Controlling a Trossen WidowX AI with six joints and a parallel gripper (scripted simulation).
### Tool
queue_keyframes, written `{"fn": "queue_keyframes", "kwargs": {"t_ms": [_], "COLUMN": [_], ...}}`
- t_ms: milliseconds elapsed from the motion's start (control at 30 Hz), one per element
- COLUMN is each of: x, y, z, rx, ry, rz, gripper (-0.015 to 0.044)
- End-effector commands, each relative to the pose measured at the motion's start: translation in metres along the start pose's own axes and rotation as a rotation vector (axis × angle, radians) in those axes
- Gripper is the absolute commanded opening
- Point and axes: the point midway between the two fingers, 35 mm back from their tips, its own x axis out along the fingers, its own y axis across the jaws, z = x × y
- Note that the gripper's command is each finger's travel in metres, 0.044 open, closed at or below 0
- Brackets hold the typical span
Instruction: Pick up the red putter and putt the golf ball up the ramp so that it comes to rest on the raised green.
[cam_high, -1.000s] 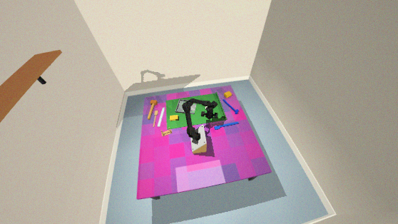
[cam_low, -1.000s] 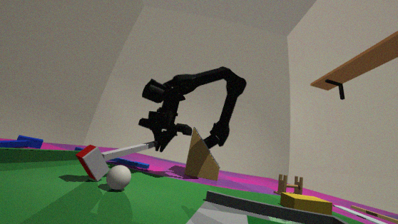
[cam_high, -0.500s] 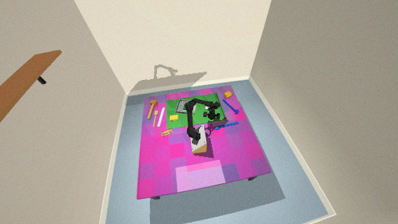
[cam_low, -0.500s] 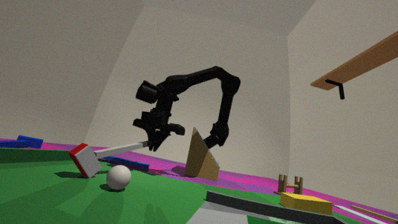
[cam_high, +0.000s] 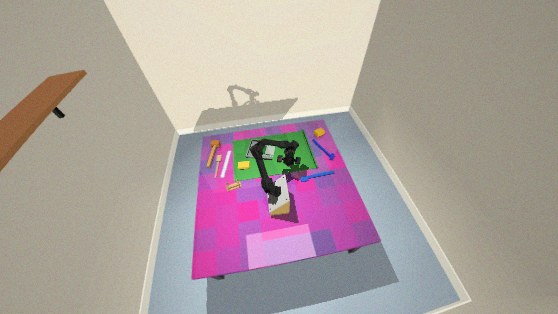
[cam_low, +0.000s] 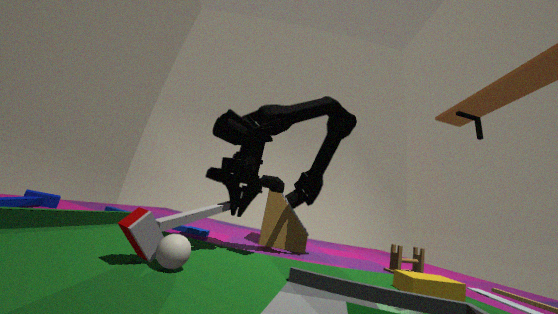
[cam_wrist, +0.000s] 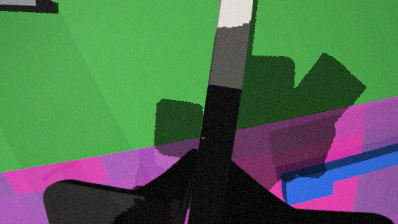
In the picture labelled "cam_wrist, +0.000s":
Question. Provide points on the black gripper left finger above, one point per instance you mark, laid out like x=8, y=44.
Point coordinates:
x=163, y=200

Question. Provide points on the grey golf putter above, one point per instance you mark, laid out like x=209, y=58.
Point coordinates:
x=221, y=112

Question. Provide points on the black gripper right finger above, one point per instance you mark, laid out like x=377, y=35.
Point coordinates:
x=247, y=202

